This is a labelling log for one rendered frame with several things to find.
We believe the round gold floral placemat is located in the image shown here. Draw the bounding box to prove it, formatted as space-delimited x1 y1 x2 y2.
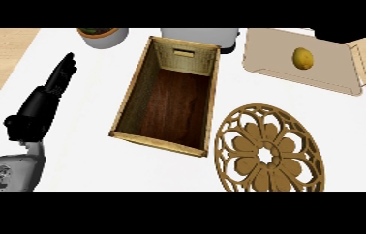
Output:
212 102 328 193

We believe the grey plant pot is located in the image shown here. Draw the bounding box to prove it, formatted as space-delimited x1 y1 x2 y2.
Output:
75 28 130 50

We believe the black appliance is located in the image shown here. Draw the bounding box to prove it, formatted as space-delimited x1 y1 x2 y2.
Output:
313 28 366 44

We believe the grey appliance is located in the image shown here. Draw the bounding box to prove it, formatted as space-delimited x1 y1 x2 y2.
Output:
159 28 240 55

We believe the rectangular wicker basket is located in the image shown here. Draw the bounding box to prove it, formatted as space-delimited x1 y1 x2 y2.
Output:
108 35 221 158

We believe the pale wooden board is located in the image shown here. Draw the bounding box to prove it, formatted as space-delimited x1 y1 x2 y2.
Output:
0 28 41 91

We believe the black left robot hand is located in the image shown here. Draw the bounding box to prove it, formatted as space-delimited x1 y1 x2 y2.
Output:
3 52 78 144

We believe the yellow lemon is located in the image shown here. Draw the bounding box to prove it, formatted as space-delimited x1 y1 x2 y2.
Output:
291 46 316 71

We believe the beige cutting board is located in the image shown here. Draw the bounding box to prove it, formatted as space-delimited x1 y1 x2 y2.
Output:
242 28 366 97

